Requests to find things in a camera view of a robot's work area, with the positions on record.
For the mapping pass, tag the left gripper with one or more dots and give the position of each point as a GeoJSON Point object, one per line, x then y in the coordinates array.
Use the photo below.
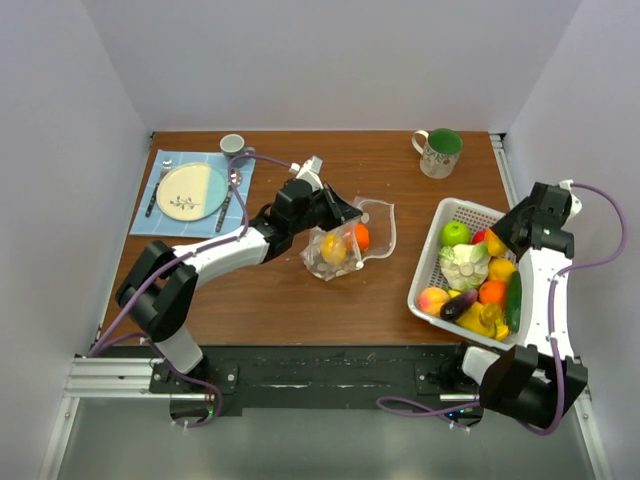
{"type": "Point", "coordinates": [342, 212]}

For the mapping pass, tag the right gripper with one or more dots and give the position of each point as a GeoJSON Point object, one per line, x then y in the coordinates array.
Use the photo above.
{"type": "Point", "coordinates": [503, 226]}

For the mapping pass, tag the yellow red mango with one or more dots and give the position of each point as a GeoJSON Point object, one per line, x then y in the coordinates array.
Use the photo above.
{"type": "Point", "coordinates": [495, 246]}

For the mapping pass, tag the orange fruit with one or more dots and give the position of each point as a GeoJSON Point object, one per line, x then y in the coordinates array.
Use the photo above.
{"type": "Point", "coordinates": [362, 237]}

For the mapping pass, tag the yellow lemon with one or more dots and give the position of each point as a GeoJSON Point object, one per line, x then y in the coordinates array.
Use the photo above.
{"type": "Point", "coordinates": [333, 249]}

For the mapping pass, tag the polka dot zip bag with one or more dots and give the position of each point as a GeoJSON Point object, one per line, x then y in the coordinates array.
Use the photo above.
{"type": "Point", "coordinates": [378, 216]}

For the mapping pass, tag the purple eggplant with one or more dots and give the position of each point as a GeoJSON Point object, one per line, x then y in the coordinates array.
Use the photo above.
{"type": "Point", "coordinates": [458, 305]}

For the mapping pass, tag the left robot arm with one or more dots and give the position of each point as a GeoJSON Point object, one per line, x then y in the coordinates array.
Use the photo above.
{"type": "Point", "coordinates": [158, 291]}

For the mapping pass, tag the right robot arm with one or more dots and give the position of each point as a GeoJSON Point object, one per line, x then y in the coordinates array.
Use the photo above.
{"type": "Point", "coordinates": [537, 379]}

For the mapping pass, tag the red apple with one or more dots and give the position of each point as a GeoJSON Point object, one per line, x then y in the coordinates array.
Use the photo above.
{"type": "Point", "coordinates": [479, 237]}

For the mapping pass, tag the green apple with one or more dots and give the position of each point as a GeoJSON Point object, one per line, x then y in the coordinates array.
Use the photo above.
{"type": "Point", "coordinates": [455, 233]}

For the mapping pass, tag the green cucumber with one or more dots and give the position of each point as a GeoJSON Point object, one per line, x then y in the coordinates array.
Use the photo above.
{"type": "Point", "coordinates": [513, 302]}

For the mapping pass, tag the cabbage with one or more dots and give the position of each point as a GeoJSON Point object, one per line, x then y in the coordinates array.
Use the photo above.
{"type": "Point", "coordinates": [464, 266]}

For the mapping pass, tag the small orange tangerine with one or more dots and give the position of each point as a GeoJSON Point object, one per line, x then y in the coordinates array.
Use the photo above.
{"type": "Point", "coordinates": [493, 291]}

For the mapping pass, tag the white plastic basket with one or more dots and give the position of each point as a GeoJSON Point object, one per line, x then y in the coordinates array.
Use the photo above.
{"type": "Point", "coordinates": [428, 274]}

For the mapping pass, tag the yellow banana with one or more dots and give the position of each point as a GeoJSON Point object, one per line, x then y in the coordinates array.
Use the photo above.
{"type": "Point", "coordinates": [487, 320]}

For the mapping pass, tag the peach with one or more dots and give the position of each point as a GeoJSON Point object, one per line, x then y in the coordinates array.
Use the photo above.
{"type": "Point", "coordinates": [431, 300]}

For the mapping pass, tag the green interior floral mug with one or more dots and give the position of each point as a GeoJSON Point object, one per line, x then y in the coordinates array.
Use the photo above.
{"type": "Point", "coordinates": [439, 150]}

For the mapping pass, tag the small grey cup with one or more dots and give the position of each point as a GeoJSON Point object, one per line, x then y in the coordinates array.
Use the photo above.
{"type": "Point", "coordinates": [232, 145]}

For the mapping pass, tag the cream and blue plate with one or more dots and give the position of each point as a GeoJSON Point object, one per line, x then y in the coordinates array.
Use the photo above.
{"type": "Point", "coordinates": [191, 192]}

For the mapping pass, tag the blue placemat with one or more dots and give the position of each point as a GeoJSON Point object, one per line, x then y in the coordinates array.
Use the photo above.
{"type": "Point", "coordinates": [158, 224]}

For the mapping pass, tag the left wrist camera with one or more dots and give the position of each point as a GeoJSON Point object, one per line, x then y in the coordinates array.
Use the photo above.
{"type": "Point", "coordinates": [309, 172]}

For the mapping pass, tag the spoon with black handle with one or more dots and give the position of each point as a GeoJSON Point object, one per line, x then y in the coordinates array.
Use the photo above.
{"type": "Point", "coordinates": [235, 180]}

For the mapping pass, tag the fork with black handle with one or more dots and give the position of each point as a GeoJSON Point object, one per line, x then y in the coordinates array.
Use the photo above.
{"type": "Point", "coordinates": [165, 169]}

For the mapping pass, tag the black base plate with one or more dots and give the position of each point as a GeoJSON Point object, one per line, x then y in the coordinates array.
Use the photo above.
{"type": "Point", "coordinates": [336, 377]}

